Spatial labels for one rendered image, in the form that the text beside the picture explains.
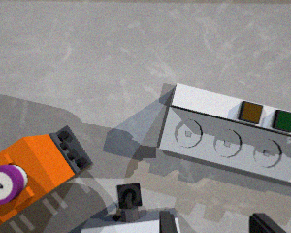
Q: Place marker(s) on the orange tube rack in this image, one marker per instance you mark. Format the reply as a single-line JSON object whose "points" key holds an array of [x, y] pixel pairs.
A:
{"points": [[44, 165]]}

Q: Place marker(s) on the grey rectangular block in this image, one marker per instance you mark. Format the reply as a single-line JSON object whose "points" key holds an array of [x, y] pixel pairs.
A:
{"points": [[229, 131]]}

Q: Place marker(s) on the grey button housing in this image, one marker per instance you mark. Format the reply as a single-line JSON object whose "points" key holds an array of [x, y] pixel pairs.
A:
{"points": [[130, 220]]}

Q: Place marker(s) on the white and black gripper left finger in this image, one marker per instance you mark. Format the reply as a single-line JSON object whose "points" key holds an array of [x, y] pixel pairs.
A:
{"points": [[167, 222]]}

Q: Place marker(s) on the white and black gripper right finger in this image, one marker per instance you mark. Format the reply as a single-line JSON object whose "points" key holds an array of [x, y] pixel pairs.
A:
{"points": [[261, 223]]}

